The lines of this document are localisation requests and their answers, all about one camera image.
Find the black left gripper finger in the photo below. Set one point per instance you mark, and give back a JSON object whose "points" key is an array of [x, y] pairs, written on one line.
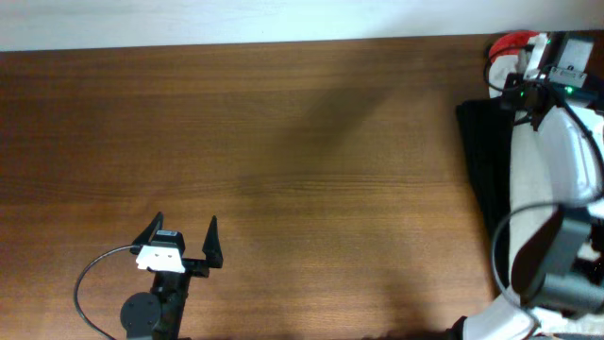
{"points": [[146, 236], [211, 247]]}

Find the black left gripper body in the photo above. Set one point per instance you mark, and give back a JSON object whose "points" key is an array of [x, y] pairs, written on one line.
{"points": [[180, 280]]}

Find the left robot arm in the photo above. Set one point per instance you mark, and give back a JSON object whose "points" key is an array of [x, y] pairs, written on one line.
{"points": [[157, 313]]}

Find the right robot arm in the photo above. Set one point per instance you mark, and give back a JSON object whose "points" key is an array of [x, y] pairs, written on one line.
{"points": [[534, 156]]}

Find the white garment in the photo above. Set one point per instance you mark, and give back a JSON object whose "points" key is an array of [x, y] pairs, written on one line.
{"points": [[498, 72]]}

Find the black garment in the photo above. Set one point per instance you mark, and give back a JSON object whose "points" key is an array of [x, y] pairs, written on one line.
{"points": [[486, 137]]}

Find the red garment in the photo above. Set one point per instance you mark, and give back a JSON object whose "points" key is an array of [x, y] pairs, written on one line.
{"points": [[510, 43]]}

